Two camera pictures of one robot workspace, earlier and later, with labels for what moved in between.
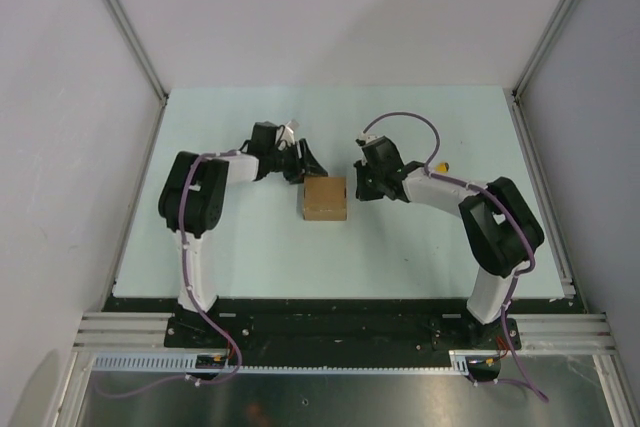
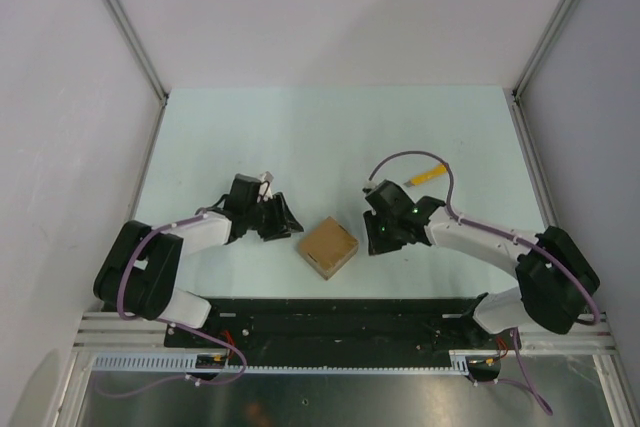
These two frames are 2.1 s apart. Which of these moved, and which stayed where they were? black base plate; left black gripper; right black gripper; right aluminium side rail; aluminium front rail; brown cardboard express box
Moved: left black gripper; right black gripper; brown cardboard express box
Stayed: right aluminium side rail; aluminium front rail; black base plate
